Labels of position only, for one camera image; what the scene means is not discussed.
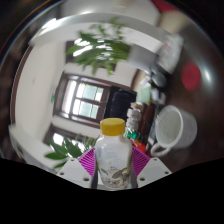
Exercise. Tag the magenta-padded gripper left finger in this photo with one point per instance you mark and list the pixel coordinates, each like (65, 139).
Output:
(75, 170)

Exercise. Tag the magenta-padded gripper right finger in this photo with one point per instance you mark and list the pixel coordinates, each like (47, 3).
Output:
(153, 170)

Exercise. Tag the clear yellow-capped drink bottle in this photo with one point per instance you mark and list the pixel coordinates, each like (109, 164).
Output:
(113, 156)

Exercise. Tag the slim leafy plant white pot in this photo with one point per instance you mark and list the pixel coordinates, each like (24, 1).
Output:
(70, 150)

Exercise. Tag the white mug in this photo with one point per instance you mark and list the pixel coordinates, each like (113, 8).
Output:
(180, 128)

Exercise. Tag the group of small white containers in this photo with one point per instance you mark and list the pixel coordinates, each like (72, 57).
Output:
(134, 116)

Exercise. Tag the dark wood glazed door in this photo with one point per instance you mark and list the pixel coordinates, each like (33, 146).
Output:
(83, 101)

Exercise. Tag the green cloth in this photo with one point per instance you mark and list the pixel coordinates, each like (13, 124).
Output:
(144, 95)

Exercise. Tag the flat round red coaster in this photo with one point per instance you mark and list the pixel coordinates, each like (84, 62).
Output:
(191, 76)

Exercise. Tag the large leafy plant white pot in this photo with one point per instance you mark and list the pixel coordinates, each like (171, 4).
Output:
(103, 50)

